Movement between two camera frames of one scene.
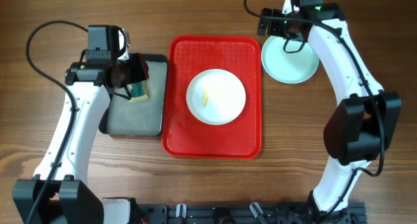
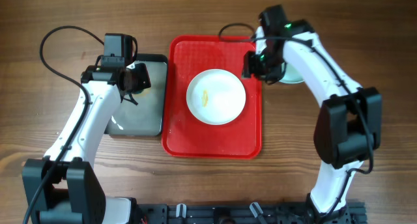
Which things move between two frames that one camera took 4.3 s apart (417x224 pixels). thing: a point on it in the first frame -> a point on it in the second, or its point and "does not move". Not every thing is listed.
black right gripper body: (281, 28) -> (263, 66)
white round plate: (215, 97) does not move
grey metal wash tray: (145, 118) does not move
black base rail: (354, 213) does not move
